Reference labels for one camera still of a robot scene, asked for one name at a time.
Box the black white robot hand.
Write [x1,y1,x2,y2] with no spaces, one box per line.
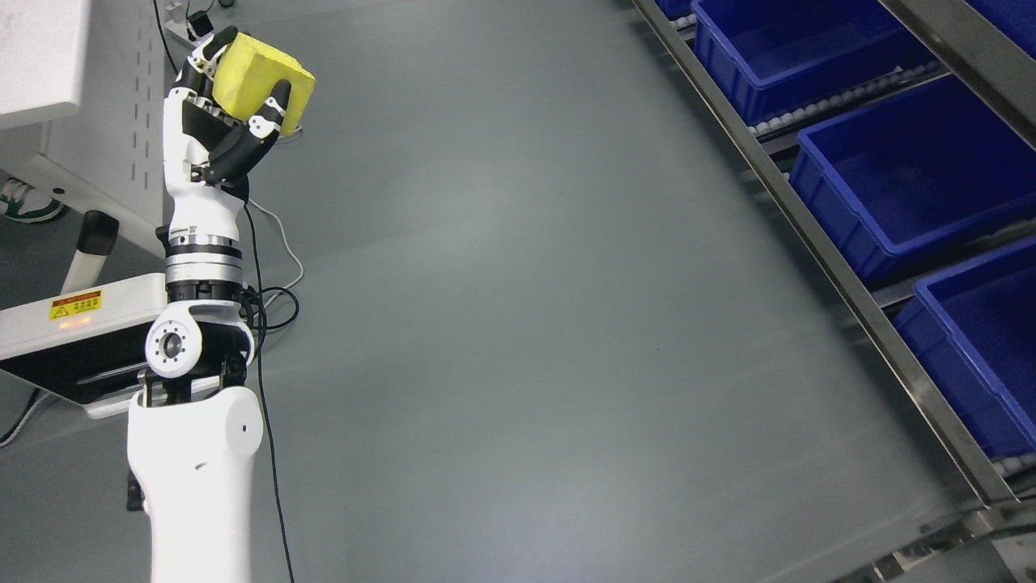
[162,25,291,242]

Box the yellow foam block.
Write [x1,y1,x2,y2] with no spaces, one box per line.
[212,32,316,136]

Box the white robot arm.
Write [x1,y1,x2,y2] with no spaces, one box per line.
[127,226,264,582]

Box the blue bin middle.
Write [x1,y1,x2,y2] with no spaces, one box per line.
[789,77,1035,288]

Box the blue bin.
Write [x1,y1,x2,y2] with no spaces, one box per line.
[893,237,1035,460]
[789,77,1035,288]
[691,1,933,125]

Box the metal roller shelf rack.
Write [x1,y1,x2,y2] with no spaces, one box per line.
[633,0,1036,583]

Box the white machine cabinet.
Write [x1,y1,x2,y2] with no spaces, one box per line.
[2,1,179,419]

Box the green white shoe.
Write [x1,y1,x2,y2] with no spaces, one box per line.
[1,177,66,224]

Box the blue bin upper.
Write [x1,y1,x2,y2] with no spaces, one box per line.
[691,1,933,125]

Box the blue bin lower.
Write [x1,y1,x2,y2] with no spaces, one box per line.
[893,237,1035,460]

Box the black cable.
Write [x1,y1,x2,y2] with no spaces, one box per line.
[152,0,300,583]

